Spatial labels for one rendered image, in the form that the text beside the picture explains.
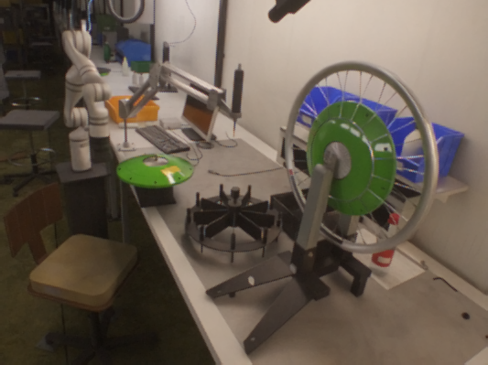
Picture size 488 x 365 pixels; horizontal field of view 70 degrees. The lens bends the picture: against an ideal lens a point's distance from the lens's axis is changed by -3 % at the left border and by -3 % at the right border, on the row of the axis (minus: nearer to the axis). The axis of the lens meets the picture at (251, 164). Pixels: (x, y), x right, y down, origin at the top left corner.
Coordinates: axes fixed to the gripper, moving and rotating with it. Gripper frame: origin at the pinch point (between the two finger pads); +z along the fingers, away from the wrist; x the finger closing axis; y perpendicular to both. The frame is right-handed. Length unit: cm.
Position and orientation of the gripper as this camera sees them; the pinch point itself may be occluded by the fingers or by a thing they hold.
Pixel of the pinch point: (101, 172)
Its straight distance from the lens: 163.1
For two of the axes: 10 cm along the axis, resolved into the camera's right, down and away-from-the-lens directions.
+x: 8.1, -1.6, 5.7
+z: -1.0, 9.1, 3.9
